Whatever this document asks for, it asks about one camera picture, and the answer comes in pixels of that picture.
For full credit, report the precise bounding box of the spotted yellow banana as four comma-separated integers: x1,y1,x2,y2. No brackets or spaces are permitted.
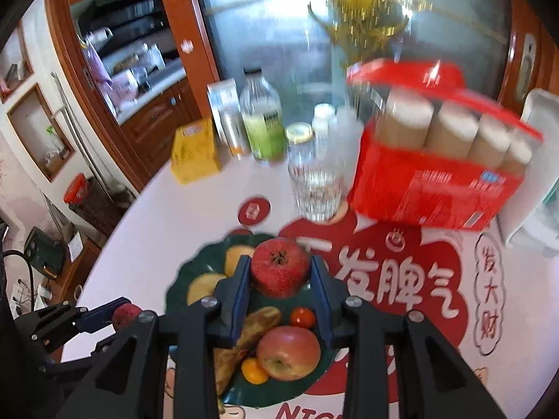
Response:
214,306,284,396

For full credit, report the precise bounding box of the large yellow orange with sticker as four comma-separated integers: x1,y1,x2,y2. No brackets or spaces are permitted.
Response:
224,245,256,277

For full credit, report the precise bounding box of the cherry tomato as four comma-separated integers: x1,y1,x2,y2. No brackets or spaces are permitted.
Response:
290,307,316,329

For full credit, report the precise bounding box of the small tangerine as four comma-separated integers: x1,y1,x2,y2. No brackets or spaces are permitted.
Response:
241,357,270,385

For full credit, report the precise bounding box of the glass bottle with green label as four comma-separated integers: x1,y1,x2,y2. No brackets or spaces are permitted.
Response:
240,67,286,161

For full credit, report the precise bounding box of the wooden kitchen cabinet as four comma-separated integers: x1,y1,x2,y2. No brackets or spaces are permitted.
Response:
46,0,219,193

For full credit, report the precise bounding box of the dark green leaf-shaped plate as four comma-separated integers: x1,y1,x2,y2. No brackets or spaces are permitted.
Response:
165,232,346,407

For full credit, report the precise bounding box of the white countertop appliance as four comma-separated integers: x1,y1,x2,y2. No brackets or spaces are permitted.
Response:
498,88,559,257

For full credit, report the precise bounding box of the pink hanging cloth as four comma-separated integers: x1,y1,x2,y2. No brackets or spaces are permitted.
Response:
85,44,115,97

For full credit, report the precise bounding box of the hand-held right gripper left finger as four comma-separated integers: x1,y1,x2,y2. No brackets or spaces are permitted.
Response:
55,255,253,419

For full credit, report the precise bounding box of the red plastic basket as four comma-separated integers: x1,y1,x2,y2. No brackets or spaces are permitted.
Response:
64,173,90,204

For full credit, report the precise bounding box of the white carton box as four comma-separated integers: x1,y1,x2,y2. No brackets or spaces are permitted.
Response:
206,79,241,149

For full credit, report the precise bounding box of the small dark red fruit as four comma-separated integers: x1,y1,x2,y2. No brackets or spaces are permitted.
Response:
112,303,143,329

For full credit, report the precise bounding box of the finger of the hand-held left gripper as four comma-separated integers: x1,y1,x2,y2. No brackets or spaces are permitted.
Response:
74,297,132,331
89,334,123,359

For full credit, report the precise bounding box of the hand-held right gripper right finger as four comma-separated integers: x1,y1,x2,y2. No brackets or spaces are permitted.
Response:
309,255,507,419

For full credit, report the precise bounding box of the yellow cardboard box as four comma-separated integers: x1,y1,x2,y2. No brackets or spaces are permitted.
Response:
171,119,221,185

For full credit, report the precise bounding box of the red and yellow apple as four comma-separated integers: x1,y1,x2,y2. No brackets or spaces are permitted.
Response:
256,325,321,381

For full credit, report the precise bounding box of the jar with yellow lid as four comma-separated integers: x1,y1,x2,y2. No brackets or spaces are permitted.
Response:
285,123,315,154

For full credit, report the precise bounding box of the ribbed glass tumbler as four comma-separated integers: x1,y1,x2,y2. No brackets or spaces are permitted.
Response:
287,150,343,222

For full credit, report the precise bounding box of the round yellow pear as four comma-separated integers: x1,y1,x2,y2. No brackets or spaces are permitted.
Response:
187,273,228,306

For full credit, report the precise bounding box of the white capped plastic bottle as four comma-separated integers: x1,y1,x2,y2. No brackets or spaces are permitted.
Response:
312,104,339,158

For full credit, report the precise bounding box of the red pack of paper cups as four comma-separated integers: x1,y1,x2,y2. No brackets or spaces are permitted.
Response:
346,58,543,231

